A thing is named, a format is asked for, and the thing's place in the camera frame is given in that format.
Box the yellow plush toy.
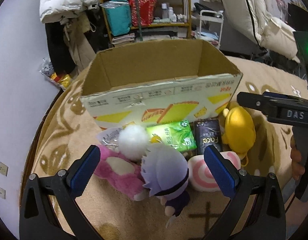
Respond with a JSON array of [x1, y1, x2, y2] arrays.
[[222, 106, 256, 167]]

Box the black Face tissue pack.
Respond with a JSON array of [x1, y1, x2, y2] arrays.
[[194, 119, 223, 155]]

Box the pink swirl roll plush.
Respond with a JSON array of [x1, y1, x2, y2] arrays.
[[188, 150, 241, 198]]

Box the pink plush bear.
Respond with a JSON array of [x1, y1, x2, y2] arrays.
[[94, 145, 148, 201]]

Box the green tissue pack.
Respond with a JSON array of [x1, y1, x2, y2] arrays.
[[146, 120, 197, 153]]

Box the purple haired plush doll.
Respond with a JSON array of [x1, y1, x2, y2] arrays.
[[140, 143, 190, 228]]

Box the white fluffy pompom keychain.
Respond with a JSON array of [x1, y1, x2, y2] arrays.
[[97, 125, 150, 162]]

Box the person's right hand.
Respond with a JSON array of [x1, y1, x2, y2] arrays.
[[290, 136, 305, 180]]

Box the beige patterned carpet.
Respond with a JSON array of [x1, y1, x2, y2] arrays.
[[33, 57, 308, 239]]

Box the white rolling cart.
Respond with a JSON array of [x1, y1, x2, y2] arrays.
[[192, 10, 224, 49]]

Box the leaning cream mattress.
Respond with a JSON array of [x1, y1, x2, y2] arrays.
[[214, 0, 277, 49]]

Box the open cardboard box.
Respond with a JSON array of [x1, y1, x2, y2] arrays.
[[80, 39, 242, 128]]

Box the plastic bag with toys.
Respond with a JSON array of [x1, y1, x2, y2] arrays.
[[38, 58, 72, 90]]

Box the stack of books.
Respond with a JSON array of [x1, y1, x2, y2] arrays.
[[112, 33, 135, 46]]

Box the red patterned bag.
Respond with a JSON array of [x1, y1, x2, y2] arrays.
[[129, 0, 157, 27]]

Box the black hanging garment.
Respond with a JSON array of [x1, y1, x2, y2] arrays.
[[45, 22, 71, 75]]

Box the wooden shelf unit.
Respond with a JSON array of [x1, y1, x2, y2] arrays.
[[99, 0, 191, 47]]

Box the teal bag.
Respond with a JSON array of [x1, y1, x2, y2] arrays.
[[100, 0, 132, 36]]

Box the green pole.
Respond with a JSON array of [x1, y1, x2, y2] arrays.
[[135, 0, 143, 42]]

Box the beige hanging trousers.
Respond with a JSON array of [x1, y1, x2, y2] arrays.
[[63, 12, 95, 73]]

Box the lower wall socket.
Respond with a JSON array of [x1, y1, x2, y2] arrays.
[[0, 187, 6, 199]]

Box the wall socket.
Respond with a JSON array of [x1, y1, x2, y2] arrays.
[[0, 187, 6, 199], [0, 162, 8, 176]]

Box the upper wall socket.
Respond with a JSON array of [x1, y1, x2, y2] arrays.
[[0, 162, 8, 176]]

